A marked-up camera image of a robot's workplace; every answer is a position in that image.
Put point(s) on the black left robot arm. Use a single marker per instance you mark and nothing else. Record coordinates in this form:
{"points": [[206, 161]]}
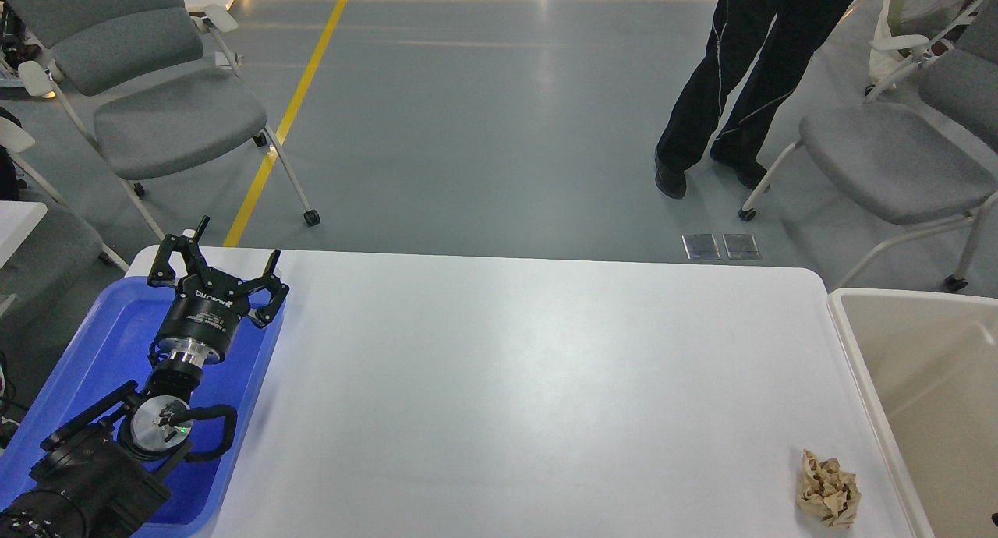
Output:
{"points": [[138, 428]]}

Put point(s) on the blue plastic tray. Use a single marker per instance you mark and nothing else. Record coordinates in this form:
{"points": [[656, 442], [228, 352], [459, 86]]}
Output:
{"points": [[109, 349]]}

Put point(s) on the grey chair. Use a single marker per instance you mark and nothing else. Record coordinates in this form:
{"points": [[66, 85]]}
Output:
{"points": [[157, 129], [888, 159], [57, 251]]}

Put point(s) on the metal floor plate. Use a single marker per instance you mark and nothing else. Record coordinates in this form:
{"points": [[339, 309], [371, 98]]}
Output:
{"points": [[701, 247], [742, 247]]}

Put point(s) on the crumpled brown paper ball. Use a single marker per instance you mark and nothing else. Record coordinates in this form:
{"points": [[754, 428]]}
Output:
{"points": [[826, 491]]}

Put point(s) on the person with striped trousers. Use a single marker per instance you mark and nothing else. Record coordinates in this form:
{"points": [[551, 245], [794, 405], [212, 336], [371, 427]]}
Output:
{"points": [[756, 55]]}

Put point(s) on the left metal floor plate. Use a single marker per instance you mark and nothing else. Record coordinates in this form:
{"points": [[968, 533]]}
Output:
{"points": [[701, 247]]}

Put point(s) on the beige plastic bin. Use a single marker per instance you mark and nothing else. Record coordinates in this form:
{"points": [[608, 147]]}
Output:
{"points": [[926, 367]]}

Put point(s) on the right metal floor plate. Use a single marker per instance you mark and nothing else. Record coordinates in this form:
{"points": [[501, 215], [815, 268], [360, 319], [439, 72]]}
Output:
{"points": [[742, 247]]}

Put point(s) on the grey chair right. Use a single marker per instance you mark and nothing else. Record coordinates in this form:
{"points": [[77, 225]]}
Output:
{"points": [[888, 159]]}

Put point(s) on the grey chair far left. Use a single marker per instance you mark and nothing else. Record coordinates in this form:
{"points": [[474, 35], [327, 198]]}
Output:
{"points": [[57, 251]]}

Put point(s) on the white chair far right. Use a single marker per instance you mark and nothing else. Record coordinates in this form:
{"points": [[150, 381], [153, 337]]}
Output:
{"points": [[910, 35]]}

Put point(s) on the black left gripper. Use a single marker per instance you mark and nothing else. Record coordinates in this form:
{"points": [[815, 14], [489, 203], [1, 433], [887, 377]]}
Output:
{"points": [[200, 313]]}

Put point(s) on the white table at left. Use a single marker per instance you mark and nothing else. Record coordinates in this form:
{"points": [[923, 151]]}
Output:
{"points": [[18, 219]]}

